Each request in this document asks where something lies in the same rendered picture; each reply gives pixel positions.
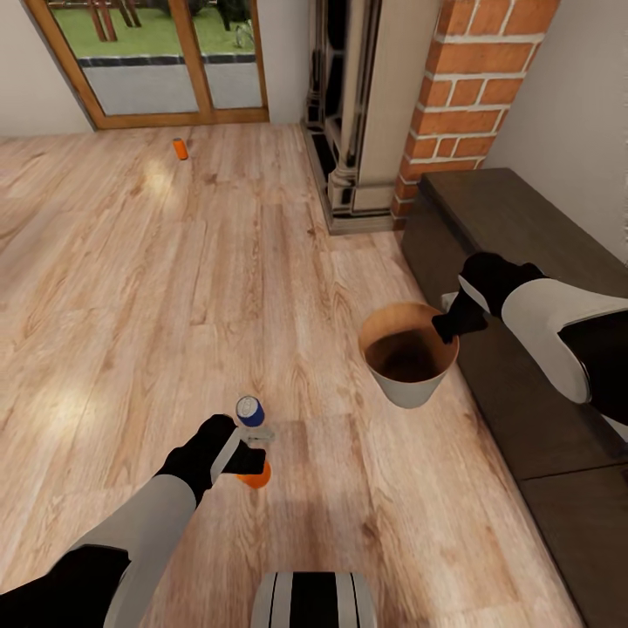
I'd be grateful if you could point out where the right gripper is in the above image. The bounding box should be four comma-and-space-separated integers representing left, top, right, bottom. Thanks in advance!
432, 302, 488, 345

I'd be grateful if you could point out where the can of soda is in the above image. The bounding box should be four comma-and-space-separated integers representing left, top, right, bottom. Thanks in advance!
236, 461, 271, 489
236, 396, 264, 427
174, 139, 188, 160

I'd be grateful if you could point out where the trash can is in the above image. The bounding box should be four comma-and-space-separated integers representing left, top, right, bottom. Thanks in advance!
358, 302, 460, 409

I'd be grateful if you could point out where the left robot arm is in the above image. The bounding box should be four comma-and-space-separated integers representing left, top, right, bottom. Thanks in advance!
0, 416, 276, 628

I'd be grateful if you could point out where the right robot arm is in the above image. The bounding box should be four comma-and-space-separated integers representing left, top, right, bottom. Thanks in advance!
432, 251, 628, 443

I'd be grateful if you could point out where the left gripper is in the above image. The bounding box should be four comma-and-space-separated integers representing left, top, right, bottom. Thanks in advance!
222, 444, 266, 475

